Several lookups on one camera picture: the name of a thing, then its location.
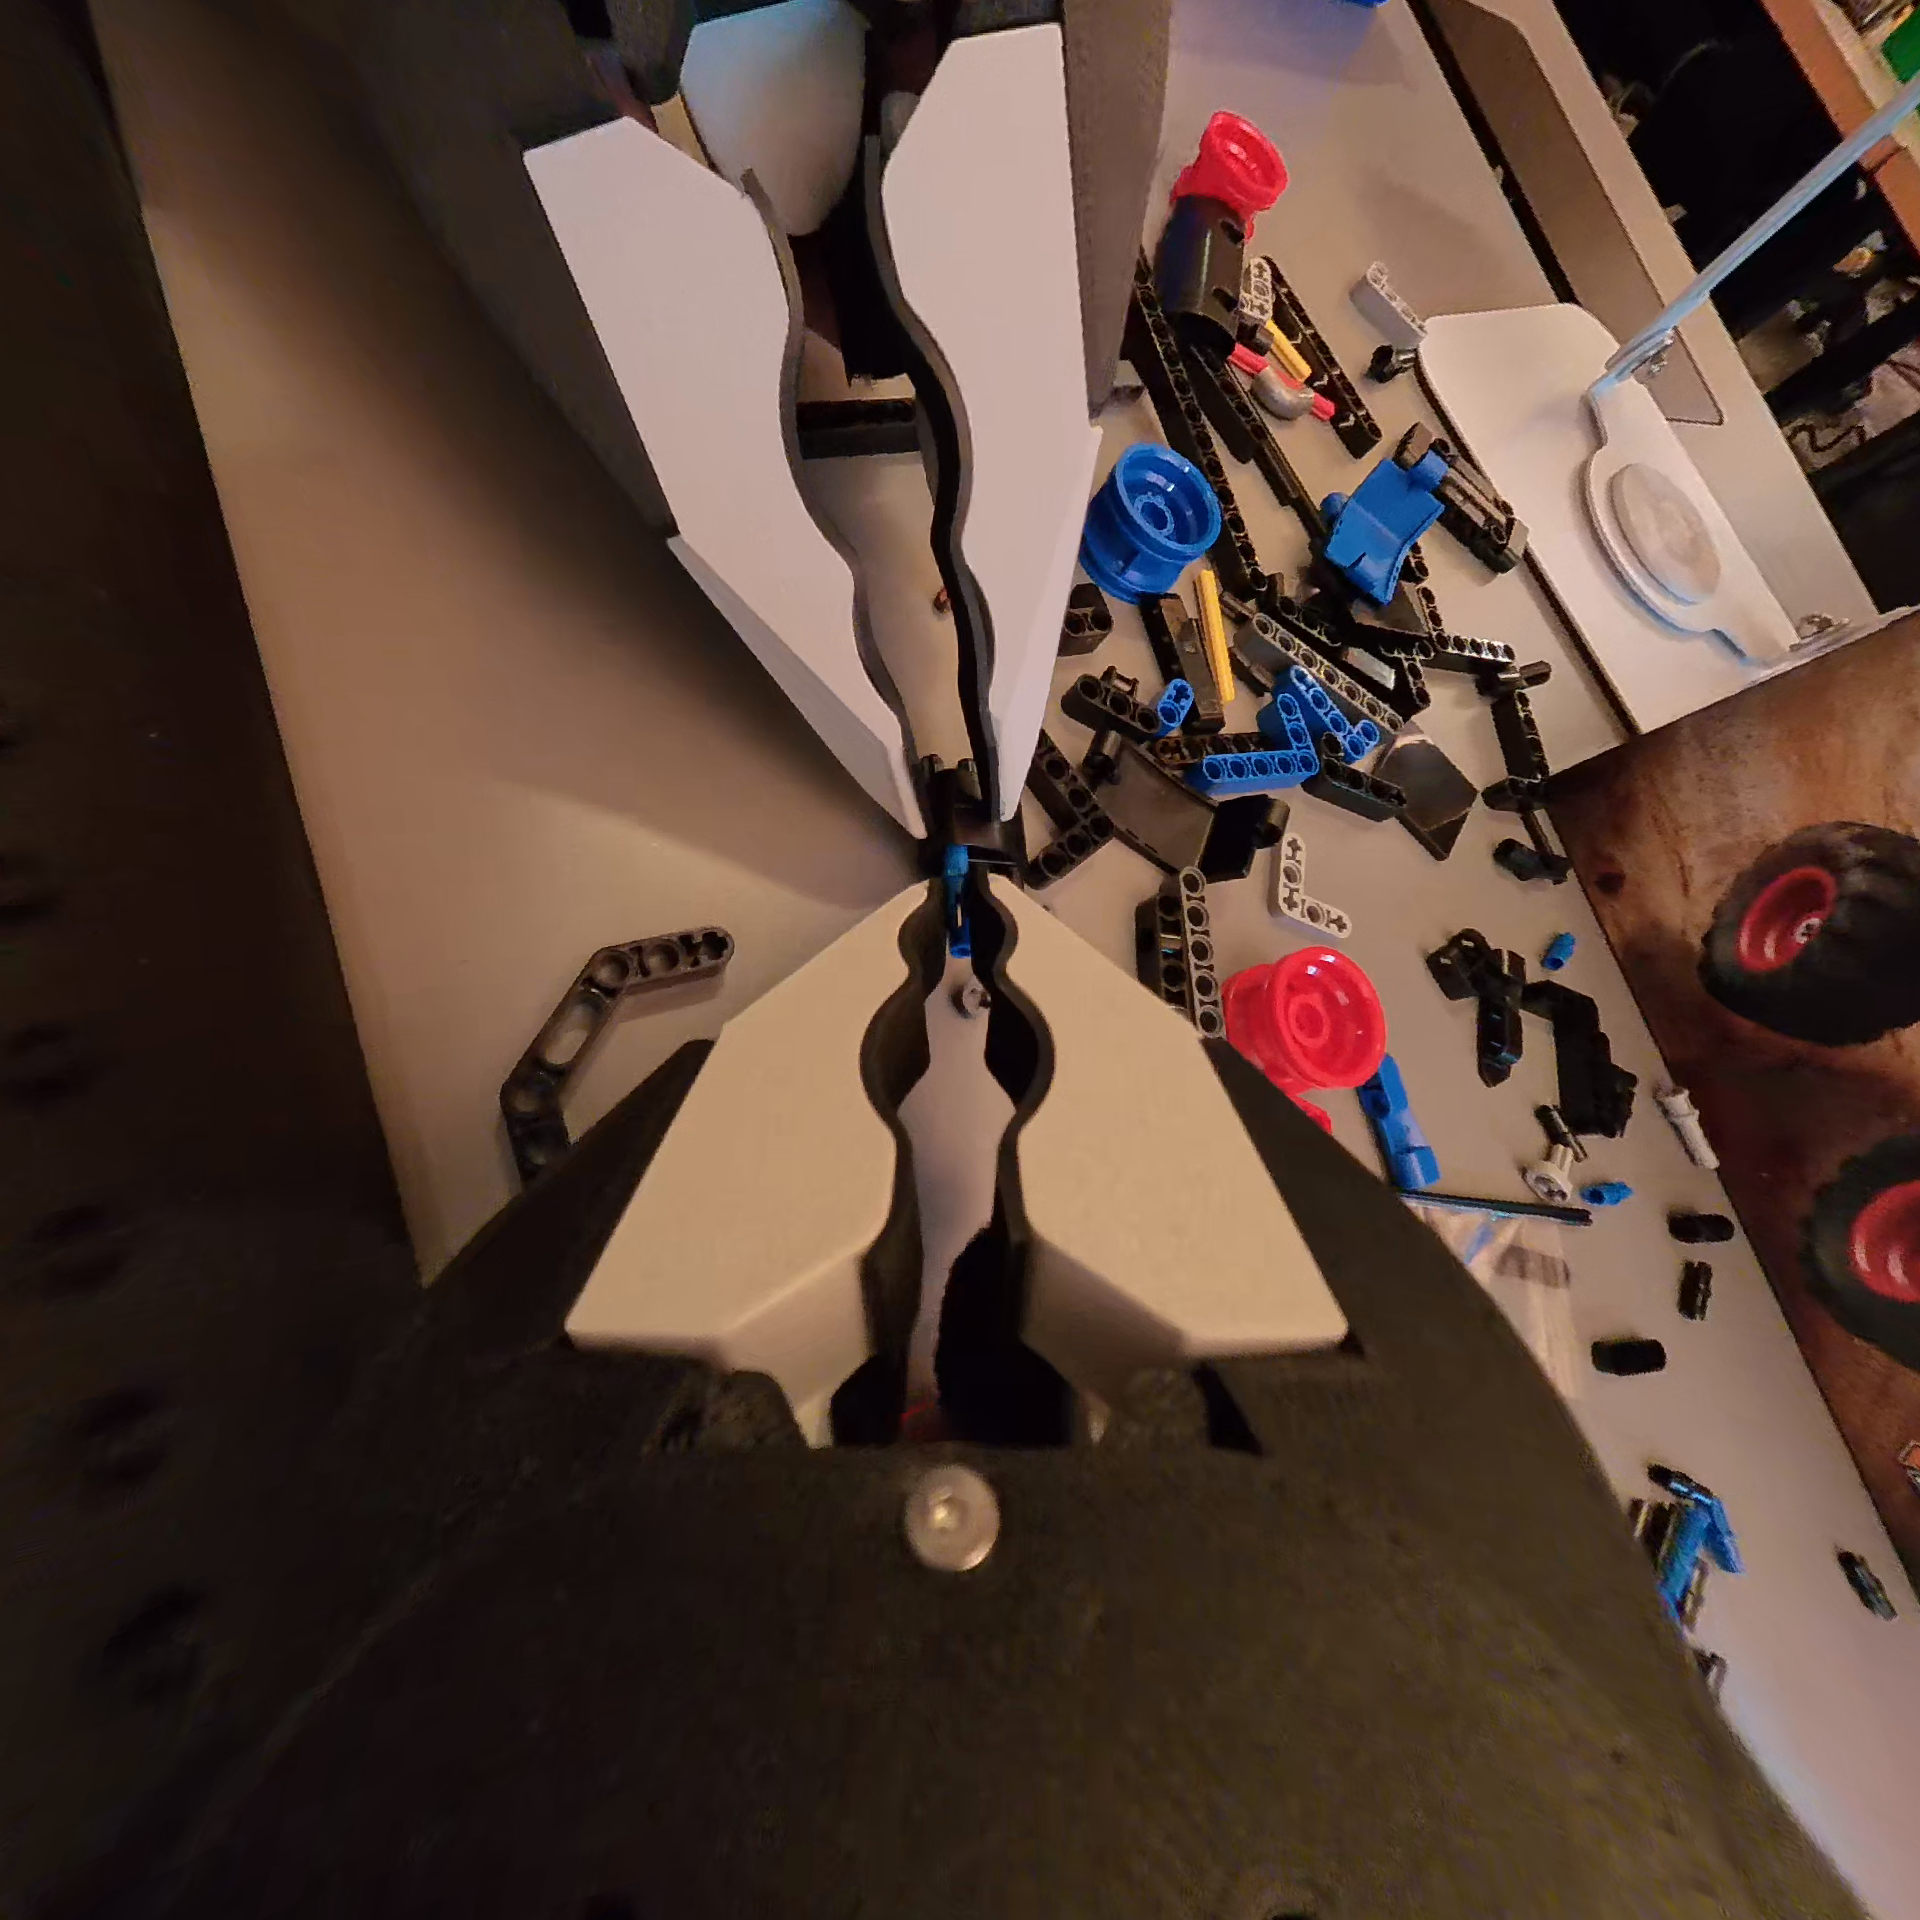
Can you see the black connector assembly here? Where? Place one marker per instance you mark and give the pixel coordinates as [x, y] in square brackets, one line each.
[975, 832]

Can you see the scattered small pins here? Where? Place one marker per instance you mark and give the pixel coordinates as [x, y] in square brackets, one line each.
[1628, 1359]

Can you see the black bent frame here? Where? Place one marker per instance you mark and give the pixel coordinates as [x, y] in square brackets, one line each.
[1560, 1049]

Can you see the black six-hole beam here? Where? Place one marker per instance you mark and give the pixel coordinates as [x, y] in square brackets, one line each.
[1359, 791]

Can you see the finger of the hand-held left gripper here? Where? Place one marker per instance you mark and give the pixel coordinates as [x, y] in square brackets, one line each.
[676, 329]
[1005, 300]

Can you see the monster truck toy box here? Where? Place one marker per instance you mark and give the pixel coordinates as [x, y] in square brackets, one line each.
[1694, 839]

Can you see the short yellow axle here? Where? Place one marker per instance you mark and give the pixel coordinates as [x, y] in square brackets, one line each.
[1286, 345]

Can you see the black L-shaped beam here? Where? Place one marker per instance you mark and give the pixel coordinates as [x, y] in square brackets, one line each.
[1067, 809]

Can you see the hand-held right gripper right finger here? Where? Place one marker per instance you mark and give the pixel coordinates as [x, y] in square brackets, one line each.
[1172, 1201]

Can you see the grey nine-hole beam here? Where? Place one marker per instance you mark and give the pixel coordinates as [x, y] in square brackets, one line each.
[1202, 954]

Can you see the long thin black axle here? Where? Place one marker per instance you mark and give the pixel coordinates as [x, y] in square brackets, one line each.
[1500, 1208]

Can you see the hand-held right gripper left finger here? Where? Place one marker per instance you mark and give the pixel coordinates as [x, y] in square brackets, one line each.
[751, 1201]

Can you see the wooden background table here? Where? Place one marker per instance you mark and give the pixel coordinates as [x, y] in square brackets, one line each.
[1829, 77]

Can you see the black curved panel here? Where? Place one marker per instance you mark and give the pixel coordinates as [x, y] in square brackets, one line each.
[1197, 270]

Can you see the grey desk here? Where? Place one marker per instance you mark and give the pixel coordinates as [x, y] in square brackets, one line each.
[525, 751]

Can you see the red axle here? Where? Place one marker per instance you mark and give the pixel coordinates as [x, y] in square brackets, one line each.
[1318, 404]

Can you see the short black straight beam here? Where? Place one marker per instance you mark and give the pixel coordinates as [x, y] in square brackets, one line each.
[1208, 746]

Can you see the black seven-hole beam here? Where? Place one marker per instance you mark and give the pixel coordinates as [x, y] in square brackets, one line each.
[1158, 937]

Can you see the long grey beam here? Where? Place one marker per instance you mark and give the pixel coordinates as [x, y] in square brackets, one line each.
[1319, 661]

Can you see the blue L-shaped beam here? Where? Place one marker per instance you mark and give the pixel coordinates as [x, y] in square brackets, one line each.
[1245, 773]

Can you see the small pale grey beam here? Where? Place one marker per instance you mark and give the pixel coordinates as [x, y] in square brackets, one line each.
[1388, 298]

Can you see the black frame piece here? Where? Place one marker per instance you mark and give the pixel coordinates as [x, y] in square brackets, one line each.
[1478, 503]

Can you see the black flat clip panel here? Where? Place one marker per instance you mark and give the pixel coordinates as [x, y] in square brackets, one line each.
[1184, 809]

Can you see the red wheel rim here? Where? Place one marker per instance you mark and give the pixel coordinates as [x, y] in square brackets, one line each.
[1302, 1021]
[1234, 164]

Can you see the thin black beam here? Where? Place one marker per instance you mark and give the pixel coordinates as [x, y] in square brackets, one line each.
[1328, 359]

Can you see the black square panel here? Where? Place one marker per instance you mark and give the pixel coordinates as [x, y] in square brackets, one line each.
[1426, 786]

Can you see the blue wheel rim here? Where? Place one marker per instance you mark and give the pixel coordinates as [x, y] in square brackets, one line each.
[1152, 512]

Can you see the small blue connector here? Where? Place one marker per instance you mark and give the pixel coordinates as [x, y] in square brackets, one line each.
[1175, 703]

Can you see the black five-hole beam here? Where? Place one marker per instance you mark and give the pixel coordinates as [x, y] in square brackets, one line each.
[855, 429]

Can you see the black U-shaped connector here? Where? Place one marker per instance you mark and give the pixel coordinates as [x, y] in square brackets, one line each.
[1085, 617]

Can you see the black eleven-hole beam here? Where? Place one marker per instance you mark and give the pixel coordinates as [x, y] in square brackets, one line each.
[1267, 434]

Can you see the small black pin connector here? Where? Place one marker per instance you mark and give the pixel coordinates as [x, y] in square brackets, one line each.
[1392, 362]

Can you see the clear bag of small pins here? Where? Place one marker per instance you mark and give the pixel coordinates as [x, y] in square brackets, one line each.
[1517, 1277]

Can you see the silver curved pipe piece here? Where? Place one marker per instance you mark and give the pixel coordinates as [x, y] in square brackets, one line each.
[1283, 398]

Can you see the black angled long beam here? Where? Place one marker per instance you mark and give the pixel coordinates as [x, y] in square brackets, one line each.
[599, 1004]

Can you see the black rectangular brick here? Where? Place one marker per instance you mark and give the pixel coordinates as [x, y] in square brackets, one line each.
[1174, 644]

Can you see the blue tube connector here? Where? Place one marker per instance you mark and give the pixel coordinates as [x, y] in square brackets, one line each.
[1397, 1119]

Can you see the blue bent short beam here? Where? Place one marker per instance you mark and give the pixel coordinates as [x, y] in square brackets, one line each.
[1319, 713]

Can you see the long blue pin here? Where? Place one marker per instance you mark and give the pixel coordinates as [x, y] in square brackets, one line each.
[957, 914]

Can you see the black double connector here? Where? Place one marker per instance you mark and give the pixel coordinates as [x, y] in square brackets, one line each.
[1109, 703]

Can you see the blue folded panel piece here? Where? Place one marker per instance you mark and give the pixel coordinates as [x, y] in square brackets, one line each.
[1382, 524]

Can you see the black studded base plate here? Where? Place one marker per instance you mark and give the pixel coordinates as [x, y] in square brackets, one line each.
[76, 751]

